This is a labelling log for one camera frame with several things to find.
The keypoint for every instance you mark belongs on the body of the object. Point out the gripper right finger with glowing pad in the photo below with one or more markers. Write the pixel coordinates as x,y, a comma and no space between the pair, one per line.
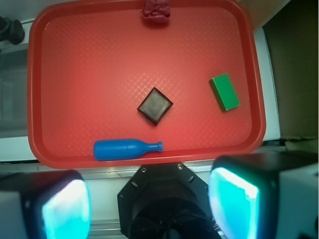
272,195

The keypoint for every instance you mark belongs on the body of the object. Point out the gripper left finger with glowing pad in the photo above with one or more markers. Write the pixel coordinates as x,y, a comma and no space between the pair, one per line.
45,205

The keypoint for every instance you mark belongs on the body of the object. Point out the black square box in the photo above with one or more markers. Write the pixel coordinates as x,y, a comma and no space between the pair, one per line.
155,106

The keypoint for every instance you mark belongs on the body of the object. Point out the brown cardboard box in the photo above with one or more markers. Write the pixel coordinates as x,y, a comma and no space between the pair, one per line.
293,42

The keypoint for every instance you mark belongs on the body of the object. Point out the blue plastic bottle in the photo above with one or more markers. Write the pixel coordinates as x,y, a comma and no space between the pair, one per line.
123,149

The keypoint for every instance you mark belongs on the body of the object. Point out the green rectangular block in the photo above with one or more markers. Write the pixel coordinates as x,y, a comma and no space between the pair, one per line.
224,92

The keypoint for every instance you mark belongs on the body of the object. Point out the red plastic tray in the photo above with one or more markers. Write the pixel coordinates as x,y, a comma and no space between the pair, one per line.
92,63

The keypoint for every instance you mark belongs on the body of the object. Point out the black knob object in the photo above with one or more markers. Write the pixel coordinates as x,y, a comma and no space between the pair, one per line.
11,31

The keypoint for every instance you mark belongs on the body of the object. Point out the crumpled red cloth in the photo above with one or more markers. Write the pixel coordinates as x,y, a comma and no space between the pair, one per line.
157,11

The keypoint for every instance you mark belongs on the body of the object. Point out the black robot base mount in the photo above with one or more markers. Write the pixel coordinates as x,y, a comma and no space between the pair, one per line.
166,201

